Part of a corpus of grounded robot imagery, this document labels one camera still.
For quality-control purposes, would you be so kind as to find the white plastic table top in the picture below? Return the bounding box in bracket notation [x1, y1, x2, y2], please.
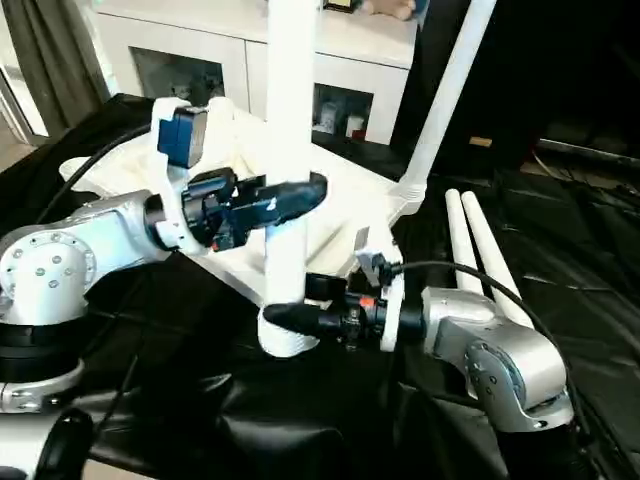
[58, 95, 429, 307]

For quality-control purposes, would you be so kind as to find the white plastic table leg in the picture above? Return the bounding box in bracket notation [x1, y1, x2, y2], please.
[257, 0, 324, 360]
[389, 0, 499, 214]
[444, 188, 484, 291]
[460, 190, 536, 329]

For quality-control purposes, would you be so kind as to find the white glass-door cabinet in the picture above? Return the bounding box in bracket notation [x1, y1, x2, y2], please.
[92, 0, 419, 146]

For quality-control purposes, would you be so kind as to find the grey-brown curtain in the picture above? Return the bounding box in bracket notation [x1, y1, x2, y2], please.
[0, 0, 111, 146]

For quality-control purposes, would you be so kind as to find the black plastic mat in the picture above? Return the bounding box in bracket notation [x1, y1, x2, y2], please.
[0, 92, 640, 480]

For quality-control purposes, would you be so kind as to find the large black box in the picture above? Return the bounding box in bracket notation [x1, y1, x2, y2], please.
[392, 0, 640, 171]

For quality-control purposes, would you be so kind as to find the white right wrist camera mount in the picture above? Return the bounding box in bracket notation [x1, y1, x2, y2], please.
[352, 227, 407, 352]

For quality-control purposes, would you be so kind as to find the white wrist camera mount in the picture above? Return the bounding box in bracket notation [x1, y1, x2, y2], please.
[148, 97, 214, 254]
[352, 227, 407, 352]

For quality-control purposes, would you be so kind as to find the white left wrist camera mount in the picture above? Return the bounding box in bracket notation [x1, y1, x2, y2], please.
[148, 97, 214, 254]

